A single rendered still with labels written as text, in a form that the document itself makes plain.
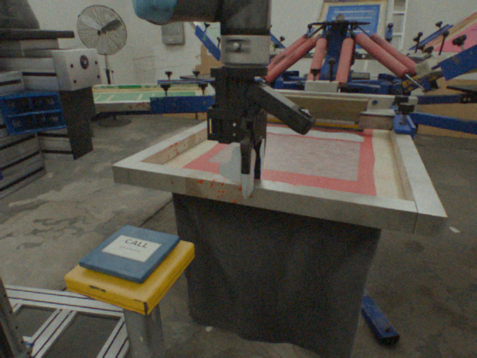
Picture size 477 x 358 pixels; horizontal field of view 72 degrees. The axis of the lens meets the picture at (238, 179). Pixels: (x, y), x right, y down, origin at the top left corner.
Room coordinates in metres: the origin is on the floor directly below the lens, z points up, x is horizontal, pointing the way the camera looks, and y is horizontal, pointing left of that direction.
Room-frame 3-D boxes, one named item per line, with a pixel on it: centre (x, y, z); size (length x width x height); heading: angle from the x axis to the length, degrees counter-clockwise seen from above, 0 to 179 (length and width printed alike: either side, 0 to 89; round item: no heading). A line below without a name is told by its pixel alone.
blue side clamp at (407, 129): (1.00, -0.50, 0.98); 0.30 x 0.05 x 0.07; 160
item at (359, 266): (0.60, -0.06, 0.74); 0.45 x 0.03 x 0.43; 70
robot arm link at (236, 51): (0.53, -0.01, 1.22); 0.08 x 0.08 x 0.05
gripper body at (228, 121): (0.53, 0.00, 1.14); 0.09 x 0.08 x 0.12; 70
